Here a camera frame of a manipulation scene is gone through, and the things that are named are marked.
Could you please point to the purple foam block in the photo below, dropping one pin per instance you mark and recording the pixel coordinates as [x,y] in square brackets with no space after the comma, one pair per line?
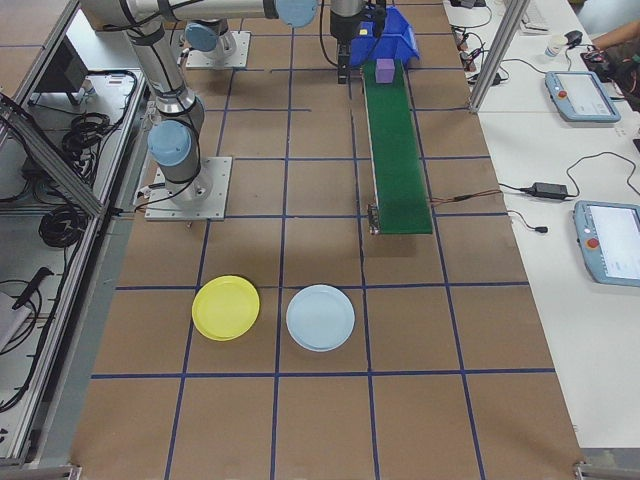
[385,71]

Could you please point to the person bare forearm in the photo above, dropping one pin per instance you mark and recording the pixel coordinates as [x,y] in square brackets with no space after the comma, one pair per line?
[622,35]

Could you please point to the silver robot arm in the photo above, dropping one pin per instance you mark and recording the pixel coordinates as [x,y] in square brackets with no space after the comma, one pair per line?
[170,95]
[202,37]

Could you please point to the light blue plastic plate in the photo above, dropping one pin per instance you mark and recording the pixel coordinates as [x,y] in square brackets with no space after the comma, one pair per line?
[320,318]

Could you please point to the yellow plastic plate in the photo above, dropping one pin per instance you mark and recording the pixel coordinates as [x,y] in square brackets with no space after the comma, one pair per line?
[226,308]

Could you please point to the blue plastic storage bin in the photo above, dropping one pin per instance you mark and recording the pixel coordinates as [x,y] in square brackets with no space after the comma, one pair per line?
[400,35]

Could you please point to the green conveyor belt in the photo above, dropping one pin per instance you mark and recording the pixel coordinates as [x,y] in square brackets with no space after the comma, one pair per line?
[400,165]

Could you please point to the white paper cup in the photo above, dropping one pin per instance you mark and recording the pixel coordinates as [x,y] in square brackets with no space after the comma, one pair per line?
[555,48]

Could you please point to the black computer mouse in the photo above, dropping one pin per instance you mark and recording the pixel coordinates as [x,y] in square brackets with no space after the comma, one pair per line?
[574,38]

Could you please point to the white desk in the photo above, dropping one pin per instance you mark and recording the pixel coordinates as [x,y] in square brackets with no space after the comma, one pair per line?
[550,150]

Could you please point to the light blue teach pendant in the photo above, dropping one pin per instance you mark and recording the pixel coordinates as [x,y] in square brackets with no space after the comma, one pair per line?
[615,242]
[582,95]

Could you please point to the black power adapter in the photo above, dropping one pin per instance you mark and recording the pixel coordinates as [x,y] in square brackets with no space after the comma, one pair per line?
[543,189]

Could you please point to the dark grey box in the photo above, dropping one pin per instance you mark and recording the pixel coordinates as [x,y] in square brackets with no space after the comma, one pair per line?
[60,70]

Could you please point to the aluminium corner bar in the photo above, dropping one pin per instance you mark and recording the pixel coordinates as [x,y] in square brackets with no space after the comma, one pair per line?
[40,472]
[605,470]

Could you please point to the aluminium profile post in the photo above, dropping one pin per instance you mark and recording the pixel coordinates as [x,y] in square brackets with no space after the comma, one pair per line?
[500,50]

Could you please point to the V-shaped metal bar frame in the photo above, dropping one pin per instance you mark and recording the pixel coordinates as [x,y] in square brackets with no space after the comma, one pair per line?
[50,160]

